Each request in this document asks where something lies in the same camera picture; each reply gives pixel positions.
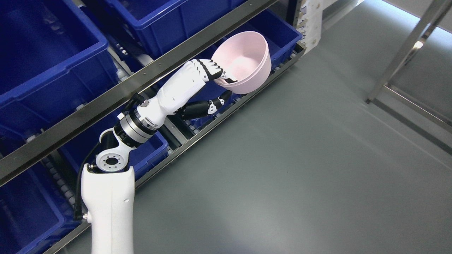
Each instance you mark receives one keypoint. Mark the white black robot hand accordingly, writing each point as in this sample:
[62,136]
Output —
[173,97]

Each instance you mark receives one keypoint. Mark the pink bowl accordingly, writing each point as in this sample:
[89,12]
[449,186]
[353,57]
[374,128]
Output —
[246,49]
[247,79]

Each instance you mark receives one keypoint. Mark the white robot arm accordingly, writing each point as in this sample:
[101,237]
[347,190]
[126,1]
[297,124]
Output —
[109,197]

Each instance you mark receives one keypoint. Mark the blue bin under arm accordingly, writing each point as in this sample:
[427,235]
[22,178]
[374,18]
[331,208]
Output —
[143,159]

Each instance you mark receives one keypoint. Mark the blue bin upper middle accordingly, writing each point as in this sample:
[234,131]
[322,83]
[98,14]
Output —
[161,25]

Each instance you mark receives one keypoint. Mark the blue bin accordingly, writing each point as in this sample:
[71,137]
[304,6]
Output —
[161,25]
[281,38]
[35,211]
[52,56]

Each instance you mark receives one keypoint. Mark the metal shelf rack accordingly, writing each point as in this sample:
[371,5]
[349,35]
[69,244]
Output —
[32,152]

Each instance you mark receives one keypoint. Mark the blue bin upper left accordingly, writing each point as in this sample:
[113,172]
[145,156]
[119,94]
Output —
[52,56]

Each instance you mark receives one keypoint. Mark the blue bin right lower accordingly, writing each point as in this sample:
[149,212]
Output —
[281,38]

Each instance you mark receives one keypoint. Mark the white sign board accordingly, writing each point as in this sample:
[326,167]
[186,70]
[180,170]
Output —
[309,22]

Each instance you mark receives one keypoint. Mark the blue bin bottom left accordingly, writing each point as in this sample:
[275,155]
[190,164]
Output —
[35,211]

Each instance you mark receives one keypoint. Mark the stainless steel table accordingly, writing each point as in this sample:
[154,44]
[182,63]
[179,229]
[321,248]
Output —
[415,85]

